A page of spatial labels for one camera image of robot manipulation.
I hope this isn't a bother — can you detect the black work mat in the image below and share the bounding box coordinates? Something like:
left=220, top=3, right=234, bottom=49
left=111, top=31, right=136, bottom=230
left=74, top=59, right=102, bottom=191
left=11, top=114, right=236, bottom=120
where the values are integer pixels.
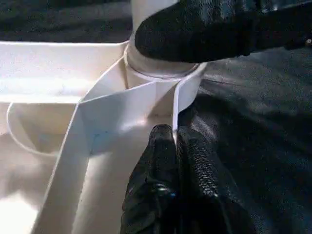
left=0, top=0, right=312, bottom=234

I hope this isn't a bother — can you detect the white plastic table leg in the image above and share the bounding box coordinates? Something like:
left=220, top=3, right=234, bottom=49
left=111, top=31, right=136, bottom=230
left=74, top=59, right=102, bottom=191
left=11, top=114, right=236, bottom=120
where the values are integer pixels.
left=125, top=0, right=206, bottom=79

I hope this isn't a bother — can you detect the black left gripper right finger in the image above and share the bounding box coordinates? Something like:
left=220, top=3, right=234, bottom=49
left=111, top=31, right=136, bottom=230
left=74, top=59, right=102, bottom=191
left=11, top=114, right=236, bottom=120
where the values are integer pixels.
left=175, top=126, right=257, bottom=234

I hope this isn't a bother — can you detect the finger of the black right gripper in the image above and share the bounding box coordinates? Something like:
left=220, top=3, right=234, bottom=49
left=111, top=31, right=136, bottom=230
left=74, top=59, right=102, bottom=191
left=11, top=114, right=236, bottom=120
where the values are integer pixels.
left=134, top=0, right=312, bottom=64

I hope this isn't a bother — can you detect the white plastic table top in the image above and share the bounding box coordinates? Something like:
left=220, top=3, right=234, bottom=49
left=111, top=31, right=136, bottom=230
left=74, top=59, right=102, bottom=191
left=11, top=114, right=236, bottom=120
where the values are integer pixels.
left=0, top=40, right=209, bottom=234

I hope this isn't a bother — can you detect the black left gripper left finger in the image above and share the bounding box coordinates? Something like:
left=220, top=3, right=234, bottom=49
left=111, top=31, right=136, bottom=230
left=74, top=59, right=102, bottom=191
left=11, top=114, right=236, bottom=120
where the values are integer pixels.
left=119, top=124, right=179, bottom=234

